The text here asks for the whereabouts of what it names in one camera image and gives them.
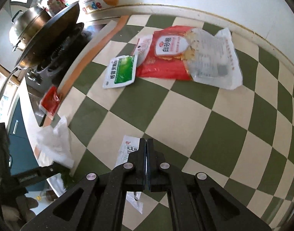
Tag small white sachet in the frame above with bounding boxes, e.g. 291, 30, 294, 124
131, 34, 153, 67

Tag white paper medicine packet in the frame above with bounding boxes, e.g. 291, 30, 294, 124
115, 136, 143, 214

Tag red sauce packet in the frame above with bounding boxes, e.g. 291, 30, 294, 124
39, 85, 61, 120

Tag black gas stove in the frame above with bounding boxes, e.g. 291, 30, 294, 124
25, 23, 91, 98

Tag crumpled white tissue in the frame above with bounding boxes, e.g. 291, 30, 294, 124
36, 116, 74, 169

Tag stainless steel pot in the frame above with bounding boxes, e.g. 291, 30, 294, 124
9, 6, 51, 52

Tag blue cabinet door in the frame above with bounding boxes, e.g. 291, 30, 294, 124
7, 96, 45, 193

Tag red white sugar bag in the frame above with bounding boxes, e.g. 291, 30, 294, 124
136, 26, 195, 80

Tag green white medicine sachet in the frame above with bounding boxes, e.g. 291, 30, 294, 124
103, 55, 137, 89

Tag green checkered tablecloth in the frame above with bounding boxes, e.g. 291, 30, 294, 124
56, 15, 294, 230

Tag black wok pan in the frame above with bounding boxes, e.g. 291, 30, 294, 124
0, 2, 80, 100

